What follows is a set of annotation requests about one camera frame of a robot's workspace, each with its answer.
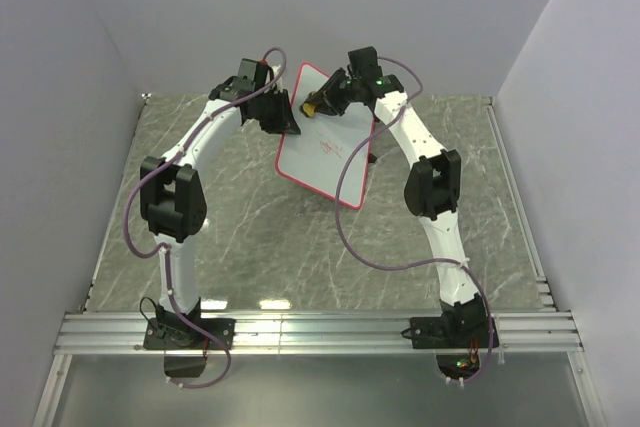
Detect aluminium right side rail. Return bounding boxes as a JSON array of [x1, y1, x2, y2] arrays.
[[483, 97, 607, 426]]

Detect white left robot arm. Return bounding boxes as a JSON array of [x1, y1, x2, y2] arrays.
[[139, 58, 301, 349]]

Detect aluminium front rail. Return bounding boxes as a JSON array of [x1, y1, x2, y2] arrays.
[[53, 311, 583, 355]]

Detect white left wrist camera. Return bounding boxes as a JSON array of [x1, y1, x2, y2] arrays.
[[260, 58, 282, 90]]

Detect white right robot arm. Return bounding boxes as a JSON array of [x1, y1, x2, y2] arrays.
[[300, 46, 490, 347]]

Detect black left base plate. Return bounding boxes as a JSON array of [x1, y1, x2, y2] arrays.
[[143, 318, 236, 351]]

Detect pink framed whiteboard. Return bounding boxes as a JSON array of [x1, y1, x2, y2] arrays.
[[275, 62, 374, 210]]

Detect yellow bone-shaped eraser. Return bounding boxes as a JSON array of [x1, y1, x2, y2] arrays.
[[300, 102, 316, 118]]

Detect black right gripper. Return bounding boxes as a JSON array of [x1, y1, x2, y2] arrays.
[[303, 71, 358, 120]]

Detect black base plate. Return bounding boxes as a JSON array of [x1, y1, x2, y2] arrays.
[[400, 316, 489, 350], [143, 318, 236, 351]]

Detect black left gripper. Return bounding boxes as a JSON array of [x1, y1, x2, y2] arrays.
[[257, 91, 302, 139]]

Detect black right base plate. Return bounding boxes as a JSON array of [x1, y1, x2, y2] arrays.
[[400, 316, 489, 350]]

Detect aluminium rail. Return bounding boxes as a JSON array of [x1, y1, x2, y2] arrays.
[[53, 311, 583, 355], [483, 97, 607, 426]]

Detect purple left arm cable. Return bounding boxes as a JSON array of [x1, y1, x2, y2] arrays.
[[122, 46, 287, 391]]

